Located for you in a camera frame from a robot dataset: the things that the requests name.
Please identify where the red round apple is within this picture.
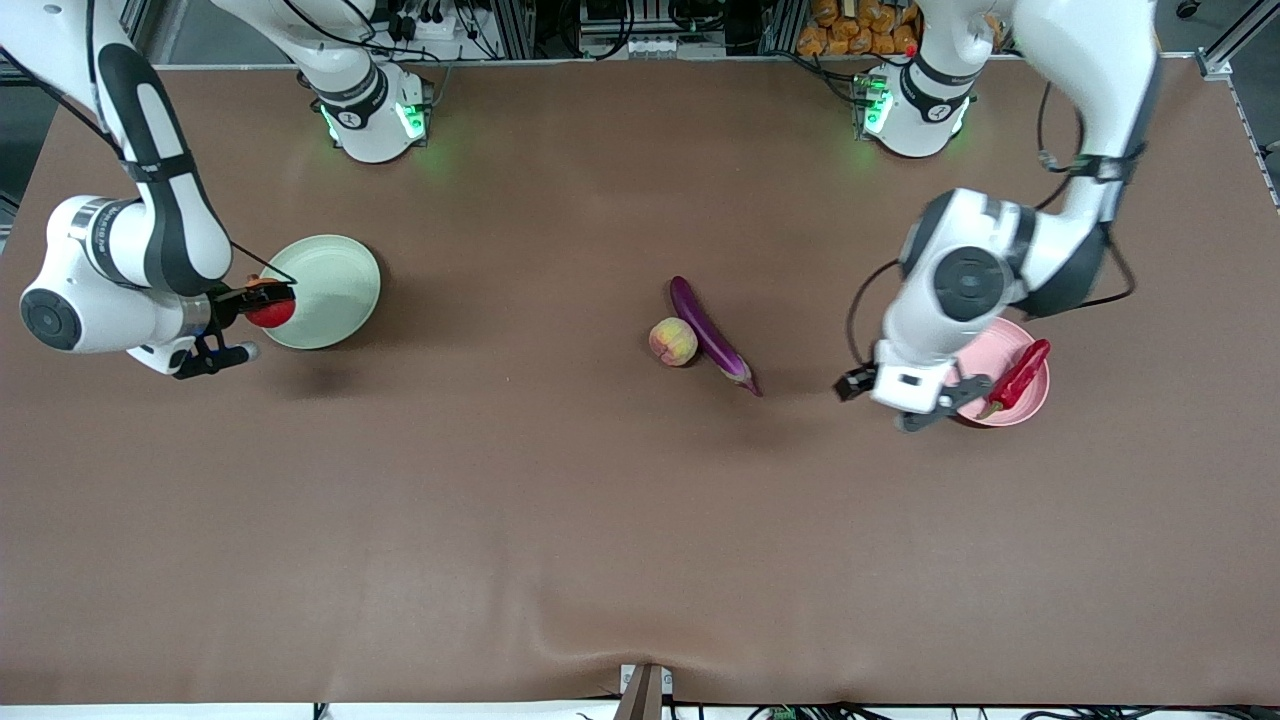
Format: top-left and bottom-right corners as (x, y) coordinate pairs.
(244, 277), (299, 330)

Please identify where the red chili pepper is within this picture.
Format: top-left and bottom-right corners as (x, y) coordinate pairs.
(978, 338), (1053, 421)

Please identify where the long purple eggplant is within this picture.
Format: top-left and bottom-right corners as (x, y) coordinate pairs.
(669, 275), (763, 398)

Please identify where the yellow pink peach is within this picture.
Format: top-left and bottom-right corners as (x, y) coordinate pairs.
(648, 317), (699, 368)

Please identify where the pale green round plate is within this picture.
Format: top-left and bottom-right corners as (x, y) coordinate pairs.
(258, 234), (382, 351)

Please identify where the pink round plate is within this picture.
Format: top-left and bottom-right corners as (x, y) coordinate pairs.
(950, 317), (1051, 428)

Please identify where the brown table cover sheet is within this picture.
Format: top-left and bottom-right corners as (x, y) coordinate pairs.
(0, 55), (1280, 706)

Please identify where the bag of orange fruit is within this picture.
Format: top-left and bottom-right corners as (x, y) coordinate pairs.
(797, 0), (921, 58)

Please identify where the grey metal equipment rack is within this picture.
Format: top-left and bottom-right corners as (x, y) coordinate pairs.
(578, 0), (723, 59)

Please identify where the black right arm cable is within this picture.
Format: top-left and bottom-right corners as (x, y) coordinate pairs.
(0, 0), (298, 284)

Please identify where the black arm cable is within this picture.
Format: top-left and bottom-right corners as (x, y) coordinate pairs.
(845, 80), (1141, 366)
(0, 0), (298, 284)

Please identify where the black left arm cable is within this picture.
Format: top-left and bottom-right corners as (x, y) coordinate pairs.
(845, 80), (1141, 366)

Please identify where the aluminium frame post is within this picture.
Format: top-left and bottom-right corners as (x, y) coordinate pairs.
(120, 0), (163, 66)
(1198, 0), (1280, 79)

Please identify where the metal table edge bracket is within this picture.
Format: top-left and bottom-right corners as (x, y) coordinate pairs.
(615, 663), (673, 720)

